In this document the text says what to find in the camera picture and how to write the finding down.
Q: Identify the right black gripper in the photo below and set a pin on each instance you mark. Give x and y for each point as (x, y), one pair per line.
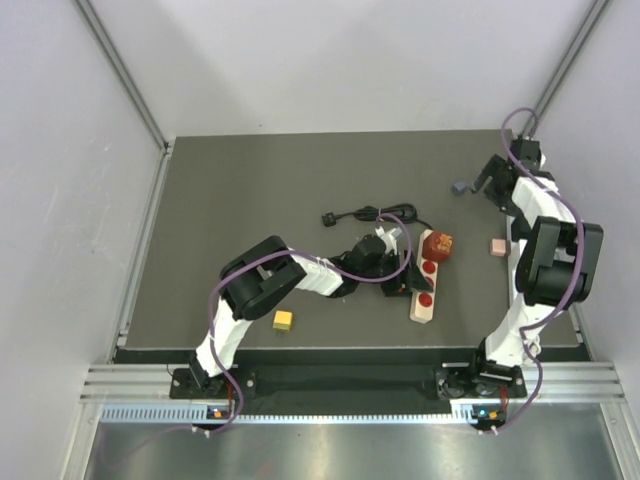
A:
(495, 167)

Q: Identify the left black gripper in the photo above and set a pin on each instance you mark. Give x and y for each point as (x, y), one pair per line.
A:
(412, 278)

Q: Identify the grey USB-C charger plug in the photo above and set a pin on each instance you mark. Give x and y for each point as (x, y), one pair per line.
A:
(459, 188)

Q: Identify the white red power strip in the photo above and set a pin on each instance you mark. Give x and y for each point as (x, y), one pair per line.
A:
(423, 303)

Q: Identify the red koi fish adapter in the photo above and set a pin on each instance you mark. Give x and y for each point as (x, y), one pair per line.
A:
(437, 247)

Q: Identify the yellow USB charger plug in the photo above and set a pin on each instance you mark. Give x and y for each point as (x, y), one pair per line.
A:
(282, 320)

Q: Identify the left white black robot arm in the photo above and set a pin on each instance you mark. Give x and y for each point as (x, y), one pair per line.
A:
(254, 284)

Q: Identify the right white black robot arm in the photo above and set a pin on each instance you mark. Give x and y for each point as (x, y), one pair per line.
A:
(552, 261)

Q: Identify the pink USB charger plug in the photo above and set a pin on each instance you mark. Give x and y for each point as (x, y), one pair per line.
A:
(499, 247)

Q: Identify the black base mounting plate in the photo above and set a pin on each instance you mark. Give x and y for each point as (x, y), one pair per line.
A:
(428, 380)

